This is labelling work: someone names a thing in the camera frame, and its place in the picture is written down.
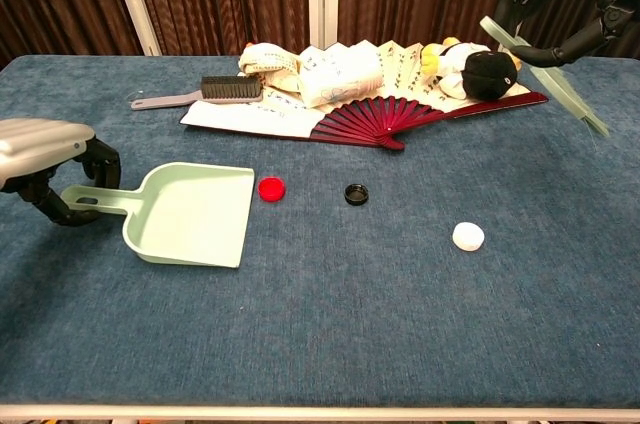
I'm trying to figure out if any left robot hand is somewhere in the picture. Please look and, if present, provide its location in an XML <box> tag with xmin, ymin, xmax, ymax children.
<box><xmin>0</xmin><ymin>118</ymin><xmax>122</xmax><ymax>228</ymax></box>

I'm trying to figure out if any mint green hand broom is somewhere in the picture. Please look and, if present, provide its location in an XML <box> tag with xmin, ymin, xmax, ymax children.
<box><xmin>478</xmin><ymin>16</ymin><xmax>611</xmax><ymax>138</ymax></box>

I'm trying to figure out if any mint green plastic dustpan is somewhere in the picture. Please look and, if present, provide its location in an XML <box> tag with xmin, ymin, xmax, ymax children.
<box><xmin>60</xmin><ymin>161</ymin><xmax>256</xmax><ymax>269</ymax></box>

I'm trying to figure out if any red bottle cap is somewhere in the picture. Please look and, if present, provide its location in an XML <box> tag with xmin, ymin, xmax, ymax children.
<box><xmin>257</xmin><ymin>176</ymin><xmax>288</xmax><ymax>203</ymax></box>

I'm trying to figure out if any white bottle cap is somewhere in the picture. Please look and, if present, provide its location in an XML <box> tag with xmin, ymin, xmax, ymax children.
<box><xmin>452</xmin><ymin>221</ymin><xmax>485</xmax><ymax>252</ymax></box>

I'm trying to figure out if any black bottle cap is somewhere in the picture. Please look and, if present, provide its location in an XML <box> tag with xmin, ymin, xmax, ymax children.
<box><xmin>343</xmin><ymin>183</ymin><xmax>370</xmax><ymax>206</ymax></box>

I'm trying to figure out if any folding fan with red ribs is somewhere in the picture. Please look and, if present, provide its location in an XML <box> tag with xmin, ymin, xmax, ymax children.
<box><xmin>178</xmin><ymin>41</ymin><xmax>550</xmax><ymax>151</ymax></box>

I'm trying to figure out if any black white yellow plush toy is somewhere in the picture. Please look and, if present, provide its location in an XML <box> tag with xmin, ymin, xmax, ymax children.
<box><xmin>419</xmin><ymin>36</ymin><xmax>524</xmax><ymax>101</ymax></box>

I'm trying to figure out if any grey brush with dark bristles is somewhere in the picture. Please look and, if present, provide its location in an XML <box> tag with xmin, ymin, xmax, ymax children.
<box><xmin>130</xmin><ymin>74</ymin><xmax>265</xmax><ymax>111</ymax></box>

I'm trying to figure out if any cream printed cloth bundle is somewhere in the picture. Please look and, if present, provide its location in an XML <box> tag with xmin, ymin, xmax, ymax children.
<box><xmin>237</xmin><ymin>42</ymin><xmax>384</xmax><ymax>109</ymax></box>

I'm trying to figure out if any white table edge rail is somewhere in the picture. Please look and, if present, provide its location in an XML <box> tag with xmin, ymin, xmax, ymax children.
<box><xmin>0</xmin><ymin>404</ymin><xmax>640</xmax><ymax>424</ymax></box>

